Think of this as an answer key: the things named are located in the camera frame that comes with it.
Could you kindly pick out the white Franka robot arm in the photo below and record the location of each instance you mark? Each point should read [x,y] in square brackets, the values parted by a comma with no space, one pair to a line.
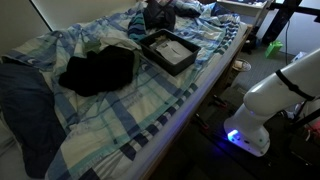
[266,100]

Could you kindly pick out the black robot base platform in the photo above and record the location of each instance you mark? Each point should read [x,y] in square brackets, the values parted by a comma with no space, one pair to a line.
[233,166]

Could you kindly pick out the dark grey plastic box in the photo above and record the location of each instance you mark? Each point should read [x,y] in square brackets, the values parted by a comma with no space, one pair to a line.
[166,65]

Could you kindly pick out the blue checked duvet cover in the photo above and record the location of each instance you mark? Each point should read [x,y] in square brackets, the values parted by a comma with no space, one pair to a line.
[110,116]

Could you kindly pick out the white mattress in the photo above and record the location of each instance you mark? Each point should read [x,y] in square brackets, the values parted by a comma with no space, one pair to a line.
[173,126]

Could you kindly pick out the flat white paper sheet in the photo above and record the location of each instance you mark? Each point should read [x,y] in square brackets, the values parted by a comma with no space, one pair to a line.
[175,51]

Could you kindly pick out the white cloth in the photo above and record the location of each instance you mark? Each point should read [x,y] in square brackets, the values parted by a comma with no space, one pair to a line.
[120,42]

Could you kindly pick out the black crumpled garment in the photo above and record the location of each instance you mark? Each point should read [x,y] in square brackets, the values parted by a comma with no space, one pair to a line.
[100,70]

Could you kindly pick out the dark blue jeans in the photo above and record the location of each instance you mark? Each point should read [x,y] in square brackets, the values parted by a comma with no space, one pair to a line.
[160,16]

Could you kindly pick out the green cloth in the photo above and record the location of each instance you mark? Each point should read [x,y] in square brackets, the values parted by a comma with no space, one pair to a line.
[91,46]

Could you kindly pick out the green bag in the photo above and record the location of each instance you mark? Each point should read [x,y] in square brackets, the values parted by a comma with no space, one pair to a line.
[274,49]

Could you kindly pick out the navy blue blanket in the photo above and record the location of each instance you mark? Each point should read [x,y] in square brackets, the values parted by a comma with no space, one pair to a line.
[26,116]

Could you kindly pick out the black tripod stand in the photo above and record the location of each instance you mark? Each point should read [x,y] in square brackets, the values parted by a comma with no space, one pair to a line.
[283,16]

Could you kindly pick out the wooden bed frame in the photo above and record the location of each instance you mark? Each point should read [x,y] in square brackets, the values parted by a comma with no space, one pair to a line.
[226,73]

